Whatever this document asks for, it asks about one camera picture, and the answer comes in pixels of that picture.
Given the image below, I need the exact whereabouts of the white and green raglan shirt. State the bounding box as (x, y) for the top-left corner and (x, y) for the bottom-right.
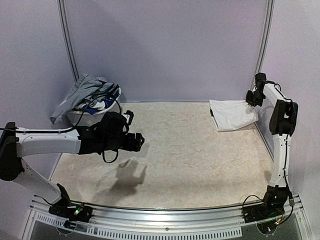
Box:
(209, 99), (259, 132)

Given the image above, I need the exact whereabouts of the aluminium front rail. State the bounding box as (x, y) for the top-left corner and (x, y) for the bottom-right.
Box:
(22, 195), (313, 240)

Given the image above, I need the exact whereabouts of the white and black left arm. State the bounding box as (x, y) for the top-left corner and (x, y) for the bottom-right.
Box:
(0, 110), (145, 217)

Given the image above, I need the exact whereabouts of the aluminium corner post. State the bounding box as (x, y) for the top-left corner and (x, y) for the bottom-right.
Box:
(57, 0), (80, 82)
(249, 0), (275, 92)

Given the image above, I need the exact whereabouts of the grey garment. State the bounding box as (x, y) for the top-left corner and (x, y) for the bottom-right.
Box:
(50, 74), (120, 124)

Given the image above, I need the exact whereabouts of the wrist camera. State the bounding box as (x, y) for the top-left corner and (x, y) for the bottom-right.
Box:
(254, 72), (267, 93)
(122, 110), (134, 126)

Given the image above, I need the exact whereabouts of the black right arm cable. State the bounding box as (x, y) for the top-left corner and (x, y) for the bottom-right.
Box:
(242, 81), (295, 221)

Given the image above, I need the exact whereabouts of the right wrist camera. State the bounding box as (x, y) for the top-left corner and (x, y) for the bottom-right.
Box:
(254, 72), (267, 93)

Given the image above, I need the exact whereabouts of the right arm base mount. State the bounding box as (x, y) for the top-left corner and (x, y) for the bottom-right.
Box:
(241, 203), (286, 235)

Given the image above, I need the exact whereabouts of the blue plaid garment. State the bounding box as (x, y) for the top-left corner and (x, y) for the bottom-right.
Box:
(76, 89), (120, 115)

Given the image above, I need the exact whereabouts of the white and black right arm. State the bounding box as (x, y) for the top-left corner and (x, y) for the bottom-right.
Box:
(245, 79), (298, 218)

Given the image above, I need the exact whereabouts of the white plastic laundry basket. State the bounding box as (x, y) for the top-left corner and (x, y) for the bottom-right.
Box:
(66, 87), (122, 126)

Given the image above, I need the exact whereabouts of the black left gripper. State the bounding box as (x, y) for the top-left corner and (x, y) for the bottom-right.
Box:
(102, 132), (145, 152)

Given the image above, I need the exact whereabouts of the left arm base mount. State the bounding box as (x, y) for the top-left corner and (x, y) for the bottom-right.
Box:
(48, 202), (93, 230)

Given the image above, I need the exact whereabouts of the right aluminium corner post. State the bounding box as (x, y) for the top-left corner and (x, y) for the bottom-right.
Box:
(249, 0), (275, 92)

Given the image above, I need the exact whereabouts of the left aluminium corner post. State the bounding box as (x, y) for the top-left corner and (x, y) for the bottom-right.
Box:
(57, 0), (80, 82)

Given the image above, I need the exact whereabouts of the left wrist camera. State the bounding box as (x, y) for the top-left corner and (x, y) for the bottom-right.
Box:
(122, 110), (134, 126)

